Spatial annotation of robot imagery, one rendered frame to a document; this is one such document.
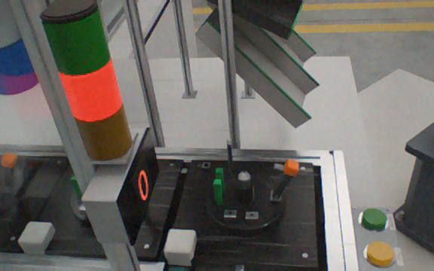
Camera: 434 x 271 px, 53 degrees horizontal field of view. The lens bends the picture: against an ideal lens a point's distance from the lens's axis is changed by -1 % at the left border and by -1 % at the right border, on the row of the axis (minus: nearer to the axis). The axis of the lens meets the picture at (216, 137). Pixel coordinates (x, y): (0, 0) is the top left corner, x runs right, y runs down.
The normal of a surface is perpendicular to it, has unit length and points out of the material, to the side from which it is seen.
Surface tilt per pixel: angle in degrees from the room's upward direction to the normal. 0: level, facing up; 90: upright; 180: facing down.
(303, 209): 0
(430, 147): 0
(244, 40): 45
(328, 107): 0
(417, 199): 90
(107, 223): 90
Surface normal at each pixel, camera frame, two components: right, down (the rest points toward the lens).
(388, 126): -0.08, -0.79
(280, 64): -0.30, 0.61
